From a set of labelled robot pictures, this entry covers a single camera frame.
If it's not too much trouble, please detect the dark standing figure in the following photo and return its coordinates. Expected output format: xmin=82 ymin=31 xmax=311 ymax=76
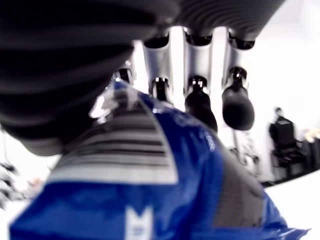
xmin=268 ymin=106 xmax=302 ymax=181

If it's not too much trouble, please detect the robot right hand black silver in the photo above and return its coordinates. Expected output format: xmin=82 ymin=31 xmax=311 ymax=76
xmin=0 ymin=0 xmax=288 ymax=157

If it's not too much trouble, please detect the blue Oreo cookie packet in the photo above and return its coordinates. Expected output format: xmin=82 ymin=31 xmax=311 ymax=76
xmin=8 ymin=79 xmax=312 ymax=240

